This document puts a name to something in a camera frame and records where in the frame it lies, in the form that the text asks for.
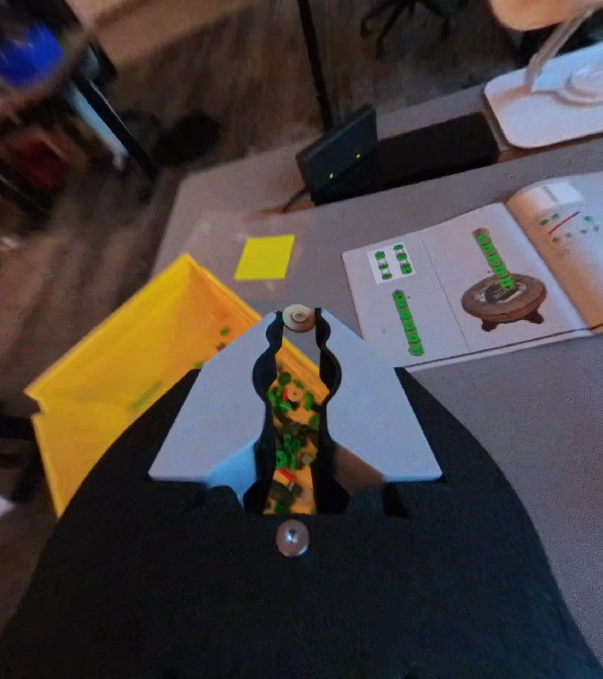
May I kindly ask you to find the grey desk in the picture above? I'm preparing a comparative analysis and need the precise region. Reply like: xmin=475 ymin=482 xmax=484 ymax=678
xmin=150 ymin=80 xmax=603 ymax=679

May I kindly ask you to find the pile of green building pieces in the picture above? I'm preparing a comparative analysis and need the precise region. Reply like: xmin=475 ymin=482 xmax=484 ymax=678
xmin=264 ymin=370 xmax=330 ymax=516

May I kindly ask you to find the black box device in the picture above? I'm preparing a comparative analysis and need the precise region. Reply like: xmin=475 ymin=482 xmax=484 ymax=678
xmin=296 ymin=105 xmax=379 ymax=207

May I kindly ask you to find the yellow sticky note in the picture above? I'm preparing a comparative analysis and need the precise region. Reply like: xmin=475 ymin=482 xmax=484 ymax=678
xmin=234 ymin=234 xmax=296 ymax=281

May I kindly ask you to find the yellow plastic bin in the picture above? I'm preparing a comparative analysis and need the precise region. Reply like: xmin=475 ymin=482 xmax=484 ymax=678
xmin=24 ymin=253 xmax=331 ymax=518

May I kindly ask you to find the open instruction booklet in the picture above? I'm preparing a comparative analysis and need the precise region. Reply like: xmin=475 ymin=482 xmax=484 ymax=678
xmin=342 ymin=159 xmax=603 ymax=372

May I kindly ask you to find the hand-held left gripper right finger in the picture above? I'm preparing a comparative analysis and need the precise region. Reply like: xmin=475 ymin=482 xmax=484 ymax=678
xmin=312 ymin=307 xmax=443 ymax=515

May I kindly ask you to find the small tan round washer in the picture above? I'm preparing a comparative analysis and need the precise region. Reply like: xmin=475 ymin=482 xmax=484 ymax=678
xmin=282 ymin=304 xmax=316 ymax=334

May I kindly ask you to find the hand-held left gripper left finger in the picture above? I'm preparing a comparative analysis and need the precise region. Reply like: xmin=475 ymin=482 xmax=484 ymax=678
xmin=147 ymin=312 xmax=285 ymax=514

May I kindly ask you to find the blue round object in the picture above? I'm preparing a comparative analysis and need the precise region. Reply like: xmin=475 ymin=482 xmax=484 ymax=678
xmin=0 ymin=24 xmax=63 ymax=88

